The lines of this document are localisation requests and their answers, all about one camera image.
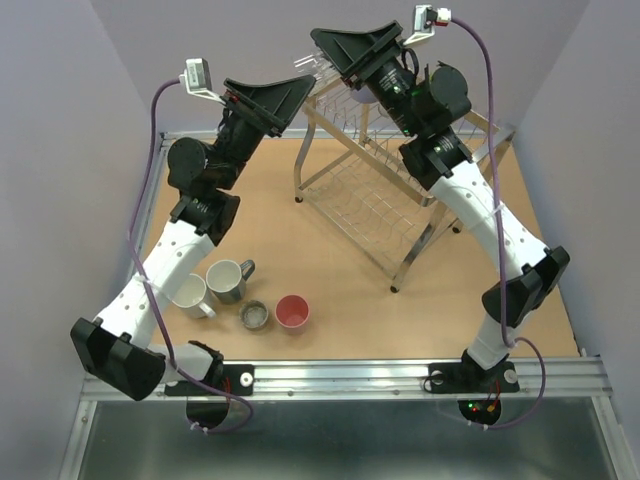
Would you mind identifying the white ceramic mug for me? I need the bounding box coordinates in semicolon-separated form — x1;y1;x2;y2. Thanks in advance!
172;273;216;319

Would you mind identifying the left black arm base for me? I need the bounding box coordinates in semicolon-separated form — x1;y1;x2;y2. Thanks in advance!
164;363;255;397

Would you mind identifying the metal wire dish rack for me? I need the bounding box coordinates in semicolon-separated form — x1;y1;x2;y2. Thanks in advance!
293;32;519;294

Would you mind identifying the clear glass cup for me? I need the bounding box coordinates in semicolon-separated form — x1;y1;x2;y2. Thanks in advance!
293;50;340;92

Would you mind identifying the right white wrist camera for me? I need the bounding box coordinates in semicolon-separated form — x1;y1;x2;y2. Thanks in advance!
402;4;452;47

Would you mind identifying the aluminium front rail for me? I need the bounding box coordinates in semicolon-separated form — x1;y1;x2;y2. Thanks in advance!
82;355;614;402

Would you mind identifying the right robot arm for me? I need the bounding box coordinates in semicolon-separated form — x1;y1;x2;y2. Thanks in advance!
310;22;570;390

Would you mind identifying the red plastic cup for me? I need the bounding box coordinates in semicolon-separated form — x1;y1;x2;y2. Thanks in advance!
275;294;310;335

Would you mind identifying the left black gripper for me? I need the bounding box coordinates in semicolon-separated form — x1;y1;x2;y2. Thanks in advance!
214;74;315;191

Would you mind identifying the grey ceramic mug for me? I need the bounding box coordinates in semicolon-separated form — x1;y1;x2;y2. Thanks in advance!
205;259;256;305

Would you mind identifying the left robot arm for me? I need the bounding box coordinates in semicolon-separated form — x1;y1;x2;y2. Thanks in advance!
70;74;316;401

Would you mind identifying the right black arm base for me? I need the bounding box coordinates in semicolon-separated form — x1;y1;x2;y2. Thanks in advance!
427;361;520;394

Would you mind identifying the small grey metal cup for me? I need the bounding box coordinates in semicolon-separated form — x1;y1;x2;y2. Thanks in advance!
239;300;269;331

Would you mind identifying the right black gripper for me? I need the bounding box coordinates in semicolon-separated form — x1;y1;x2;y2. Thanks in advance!
312;21;424;139

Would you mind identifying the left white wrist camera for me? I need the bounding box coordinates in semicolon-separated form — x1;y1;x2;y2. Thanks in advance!
179;58;222;103

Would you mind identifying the purple plastic cup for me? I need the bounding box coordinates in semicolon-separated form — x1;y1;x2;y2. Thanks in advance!
351;87;379;105

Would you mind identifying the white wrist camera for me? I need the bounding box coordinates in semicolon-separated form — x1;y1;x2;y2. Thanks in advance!
402;4;452;47
179;58;222;103

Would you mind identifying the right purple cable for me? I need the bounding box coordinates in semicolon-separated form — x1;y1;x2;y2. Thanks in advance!
449;17;549;432

